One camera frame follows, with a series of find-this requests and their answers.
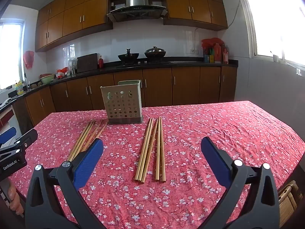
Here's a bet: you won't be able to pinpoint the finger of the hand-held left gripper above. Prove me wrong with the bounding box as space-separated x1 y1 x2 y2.
0 127 17 146
0 129 39 159

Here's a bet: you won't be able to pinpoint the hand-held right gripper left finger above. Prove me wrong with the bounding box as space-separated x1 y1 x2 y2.
26 138 106 229

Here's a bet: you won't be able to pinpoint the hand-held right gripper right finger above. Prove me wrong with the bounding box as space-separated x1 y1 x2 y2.
201 136 280 229

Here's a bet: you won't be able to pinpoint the bamboo chopstick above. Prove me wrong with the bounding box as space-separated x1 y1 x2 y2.
87 122 109 147
70 120 96 162
82 120 106 152
140 119 159 185
160 116 166 183
137 118 154 183
79 119 103 154
67 121 94 161
134 118 152 181
155 117 161 181

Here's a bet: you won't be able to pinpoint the perforated metal chopstick holder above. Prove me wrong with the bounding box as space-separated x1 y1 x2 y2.
100 80 143 124

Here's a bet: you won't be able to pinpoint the person's left hand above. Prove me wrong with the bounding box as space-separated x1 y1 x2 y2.
7 179 25 217

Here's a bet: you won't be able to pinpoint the red floral tablecloth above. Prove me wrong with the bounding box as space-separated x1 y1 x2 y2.
10 100 305 229

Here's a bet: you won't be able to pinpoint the green basin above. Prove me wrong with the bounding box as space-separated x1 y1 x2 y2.
40 74 56 84

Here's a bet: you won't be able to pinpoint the hanging red plastic bag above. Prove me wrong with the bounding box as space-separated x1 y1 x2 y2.
23 51 34 70

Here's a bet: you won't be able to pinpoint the wooden base cabinets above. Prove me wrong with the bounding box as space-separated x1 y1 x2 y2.
12 65 238 127

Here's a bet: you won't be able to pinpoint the small window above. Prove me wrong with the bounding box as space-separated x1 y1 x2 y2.
0 19 26 91

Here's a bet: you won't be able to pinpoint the dark cutting board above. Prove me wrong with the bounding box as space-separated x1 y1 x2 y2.
77 53 99 73

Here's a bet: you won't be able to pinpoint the black kitchen countertop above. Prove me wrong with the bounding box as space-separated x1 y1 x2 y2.
0 59 239 111

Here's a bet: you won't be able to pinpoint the tall red condiment bottle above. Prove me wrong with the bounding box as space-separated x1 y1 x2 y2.
222 44 229 64

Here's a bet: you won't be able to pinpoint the orange condiment bottle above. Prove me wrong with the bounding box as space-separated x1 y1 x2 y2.
214 43 222 64

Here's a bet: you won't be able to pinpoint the black wok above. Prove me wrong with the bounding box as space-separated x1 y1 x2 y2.
118 48 140 65

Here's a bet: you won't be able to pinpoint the black gas stove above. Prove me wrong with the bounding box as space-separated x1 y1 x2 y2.
116 61 171 67

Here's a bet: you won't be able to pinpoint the red containers in corner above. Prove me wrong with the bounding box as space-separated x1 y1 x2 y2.
201 38 225 50

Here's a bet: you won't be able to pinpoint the dark pot with lid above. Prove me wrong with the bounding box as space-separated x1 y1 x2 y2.
144 46 166 59

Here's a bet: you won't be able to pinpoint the long wooden upper cabinet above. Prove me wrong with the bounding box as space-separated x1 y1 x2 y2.
35 0 113 52

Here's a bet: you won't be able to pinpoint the large window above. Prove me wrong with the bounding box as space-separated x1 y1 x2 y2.
238 0 305 70

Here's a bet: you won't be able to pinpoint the short wooden upper cabinet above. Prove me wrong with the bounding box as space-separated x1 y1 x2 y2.
164 0 228 31

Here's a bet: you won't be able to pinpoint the steel range hood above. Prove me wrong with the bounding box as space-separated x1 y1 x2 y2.
106 0 168 22

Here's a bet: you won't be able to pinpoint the white wall cable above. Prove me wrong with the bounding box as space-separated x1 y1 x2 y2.
188 27 200 50

